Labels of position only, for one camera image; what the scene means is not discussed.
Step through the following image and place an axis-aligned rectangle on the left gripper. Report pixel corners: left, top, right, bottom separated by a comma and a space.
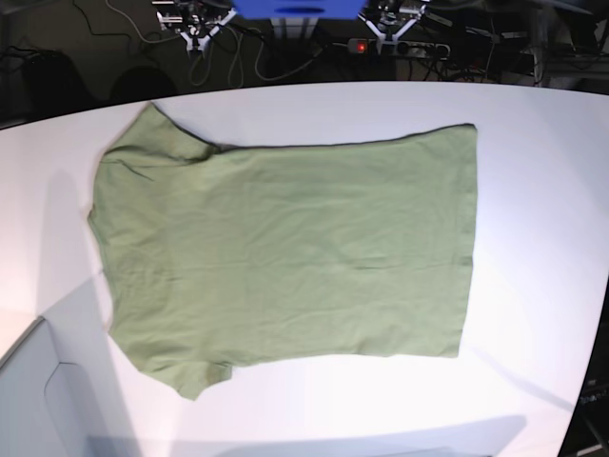
358, 0, 428, 44

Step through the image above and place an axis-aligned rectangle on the green T-shirt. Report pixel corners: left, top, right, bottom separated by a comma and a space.
88, 106, 478, 400

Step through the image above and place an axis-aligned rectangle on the black power strip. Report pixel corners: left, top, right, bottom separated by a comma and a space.
334, 38, 451, 61

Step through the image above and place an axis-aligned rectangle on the grey cable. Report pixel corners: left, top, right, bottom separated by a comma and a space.
104, 0, 329, 87

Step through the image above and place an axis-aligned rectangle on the blue box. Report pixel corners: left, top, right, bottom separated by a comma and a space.
232, 0, 365, 20

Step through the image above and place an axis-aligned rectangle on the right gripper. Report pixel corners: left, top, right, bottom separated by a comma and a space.
156, 0, 237, 50

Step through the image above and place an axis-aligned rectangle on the aluminium post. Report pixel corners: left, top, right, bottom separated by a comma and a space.
270, 17, 318, 41

